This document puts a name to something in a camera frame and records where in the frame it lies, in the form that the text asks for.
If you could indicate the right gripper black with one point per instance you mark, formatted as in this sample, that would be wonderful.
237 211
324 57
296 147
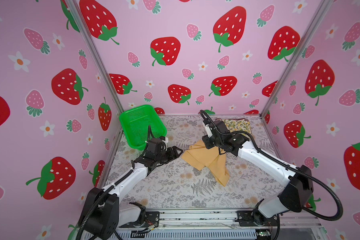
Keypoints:
204 139

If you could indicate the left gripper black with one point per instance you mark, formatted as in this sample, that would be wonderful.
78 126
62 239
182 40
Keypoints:
174 155

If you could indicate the yellow lemon print skirt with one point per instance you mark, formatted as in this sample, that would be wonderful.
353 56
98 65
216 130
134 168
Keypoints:
238 125

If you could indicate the tan cloth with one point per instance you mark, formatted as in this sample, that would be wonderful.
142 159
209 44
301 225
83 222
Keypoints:
199 157

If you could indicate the red plaid skirt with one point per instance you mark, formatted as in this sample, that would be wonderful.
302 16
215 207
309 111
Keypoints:
223 129

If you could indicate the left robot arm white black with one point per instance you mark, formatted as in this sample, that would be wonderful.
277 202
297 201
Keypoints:
102 213

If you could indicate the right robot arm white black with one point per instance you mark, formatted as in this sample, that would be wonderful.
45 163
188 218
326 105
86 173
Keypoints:
297 182

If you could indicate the green plastic basket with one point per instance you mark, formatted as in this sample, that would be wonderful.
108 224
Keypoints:
135 124

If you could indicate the green circuit board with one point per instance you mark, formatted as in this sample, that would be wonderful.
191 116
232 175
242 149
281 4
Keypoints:
263 235

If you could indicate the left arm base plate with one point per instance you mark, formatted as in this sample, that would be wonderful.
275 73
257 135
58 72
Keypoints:
145 220

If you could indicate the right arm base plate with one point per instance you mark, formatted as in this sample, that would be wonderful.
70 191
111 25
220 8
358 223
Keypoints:
250 219

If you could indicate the aluminium mounting rail frame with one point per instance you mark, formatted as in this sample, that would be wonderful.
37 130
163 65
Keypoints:
219 224

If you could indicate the right aluminium corner post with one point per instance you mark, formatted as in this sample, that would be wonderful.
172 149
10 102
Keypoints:
312 27

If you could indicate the aluminium corner post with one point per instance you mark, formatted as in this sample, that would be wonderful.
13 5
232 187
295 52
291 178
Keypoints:
312 27
96 22

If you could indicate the left aluminium corner post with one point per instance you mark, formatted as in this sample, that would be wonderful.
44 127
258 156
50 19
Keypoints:
96 22

